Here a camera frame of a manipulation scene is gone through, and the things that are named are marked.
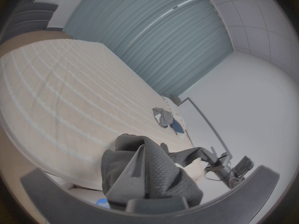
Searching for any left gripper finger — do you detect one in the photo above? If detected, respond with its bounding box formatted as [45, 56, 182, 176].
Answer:
[106, 145, 150, 206]

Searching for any black T-shirt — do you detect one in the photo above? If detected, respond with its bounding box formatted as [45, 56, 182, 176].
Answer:
[101, 134, 204, 207]

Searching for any pile of clothes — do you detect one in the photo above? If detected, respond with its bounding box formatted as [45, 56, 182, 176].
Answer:
[152, 107, 186, 135]

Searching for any bed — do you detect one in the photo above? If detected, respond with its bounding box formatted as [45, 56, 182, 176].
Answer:
[0, 38, 233, 191]

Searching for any white printed pillow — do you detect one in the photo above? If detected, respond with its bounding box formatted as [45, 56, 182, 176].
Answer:
[162, 96, 188, 135]

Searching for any grey bedside table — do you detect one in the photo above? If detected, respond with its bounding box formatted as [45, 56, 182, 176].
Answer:
[161, 93, 182, 106]

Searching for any blue-green curtain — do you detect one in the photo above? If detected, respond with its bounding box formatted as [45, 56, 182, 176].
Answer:
[63, 0, 204, 56]
[116, 0, 234, 98]

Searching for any black chest of drawers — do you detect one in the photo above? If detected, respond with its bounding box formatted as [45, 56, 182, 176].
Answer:
[0, 2, 59, 47]

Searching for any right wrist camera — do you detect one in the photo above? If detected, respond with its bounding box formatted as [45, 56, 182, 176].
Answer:
[234, 155, 254, 173]

